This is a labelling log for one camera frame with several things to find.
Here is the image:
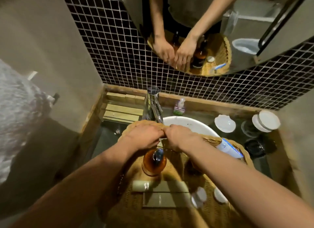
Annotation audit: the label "white sink basin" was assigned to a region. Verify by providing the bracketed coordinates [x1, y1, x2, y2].
[163, 116, 220, 137]

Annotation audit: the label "person's left hand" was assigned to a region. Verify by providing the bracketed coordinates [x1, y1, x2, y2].
[121, 122, 165, 153]

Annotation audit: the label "wall mirror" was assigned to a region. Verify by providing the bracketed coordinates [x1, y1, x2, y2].
[117, 0, 314, 78]

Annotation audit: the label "white blue sachet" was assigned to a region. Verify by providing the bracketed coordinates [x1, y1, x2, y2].
[216, 138, 245, 159]

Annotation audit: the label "white hanging towel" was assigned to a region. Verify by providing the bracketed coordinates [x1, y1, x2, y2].
[0, 58, 52, 186]

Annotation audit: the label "person's right hand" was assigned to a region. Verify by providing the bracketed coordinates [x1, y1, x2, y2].
[163, 124, 204, 153]

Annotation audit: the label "white wall socket plate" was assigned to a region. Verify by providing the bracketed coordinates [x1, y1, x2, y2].
[27, 71, 61, 106]

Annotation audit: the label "clear hand soap pump bottle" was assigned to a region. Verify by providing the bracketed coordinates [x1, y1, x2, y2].
[173, 98, 186, 116]

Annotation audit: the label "glass tumbler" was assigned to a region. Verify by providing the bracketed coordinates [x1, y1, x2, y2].
[241, 120, 258, 138]
[244, 138, 267, 158]

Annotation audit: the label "small white round jars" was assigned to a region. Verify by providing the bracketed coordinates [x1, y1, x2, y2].
[191, 187, 207, 209]

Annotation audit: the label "woven wicker basket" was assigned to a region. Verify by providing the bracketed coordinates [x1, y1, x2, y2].
[117, 120, 254, 228]

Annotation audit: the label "person's right forearm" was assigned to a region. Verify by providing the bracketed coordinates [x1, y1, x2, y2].
[186, 139, 314, 228]

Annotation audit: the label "person's left forearm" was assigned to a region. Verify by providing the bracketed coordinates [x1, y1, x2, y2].
[9, 139, 138, 228]

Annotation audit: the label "white round cup lid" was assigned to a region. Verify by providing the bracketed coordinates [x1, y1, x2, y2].
[259, 110, 281, 130]
[252, 114, 271, 133]

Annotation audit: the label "chrome sink faucet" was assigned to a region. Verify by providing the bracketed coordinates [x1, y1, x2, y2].
[142, 86, 164, 124]

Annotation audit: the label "white scalloped soap dish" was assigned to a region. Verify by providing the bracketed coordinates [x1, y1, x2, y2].
[214, 114, 236, 134]

